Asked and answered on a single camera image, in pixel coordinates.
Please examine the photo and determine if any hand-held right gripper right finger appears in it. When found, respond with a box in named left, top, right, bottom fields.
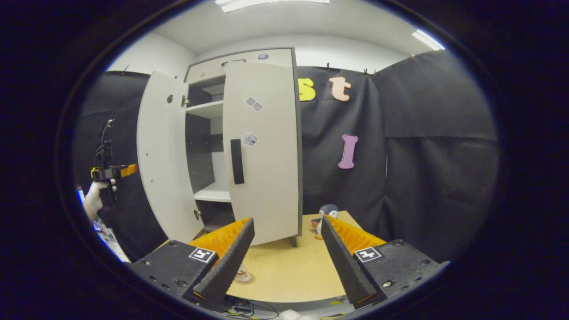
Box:
left=320, top=216, right=449, bottom=310

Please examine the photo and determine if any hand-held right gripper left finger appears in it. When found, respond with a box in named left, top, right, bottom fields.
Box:
left=129, top=218, right=256, bottom=310

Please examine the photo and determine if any white cabinet door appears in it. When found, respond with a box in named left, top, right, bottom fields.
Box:
left=222, top=60, right=304, bottom=246
left=136, top=71, right=205, bottom=244

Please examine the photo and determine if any grey and white cabinet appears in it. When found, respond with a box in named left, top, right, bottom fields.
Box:
left=184, top=47, right=304, bottom=247

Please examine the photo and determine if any white cabinet drawer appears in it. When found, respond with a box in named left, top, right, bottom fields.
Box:
left=186, top=48, right=294, bottom=85

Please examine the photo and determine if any penguin plush toy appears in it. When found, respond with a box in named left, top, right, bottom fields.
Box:
left=311, top=204, right=339, bottom=240

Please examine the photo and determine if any pile of coloured items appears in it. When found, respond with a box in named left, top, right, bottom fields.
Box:
left=78, top=189, right=132, bottom=263

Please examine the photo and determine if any black backdrop cloth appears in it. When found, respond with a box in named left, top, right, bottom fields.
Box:
left=73, top=50, right=498, bottom=263

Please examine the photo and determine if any large ceiling light panel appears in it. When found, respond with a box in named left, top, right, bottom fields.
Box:
left=216, top=0, right=329, bottom=13

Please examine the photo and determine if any small ceiling light panel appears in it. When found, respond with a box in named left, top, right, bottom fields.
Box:
left=411, top=29, right=446, bottom=51

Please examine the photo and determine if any black door handle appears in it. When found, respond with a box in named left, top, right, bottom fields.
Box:
left=230, top=139, right=245, bottom=185

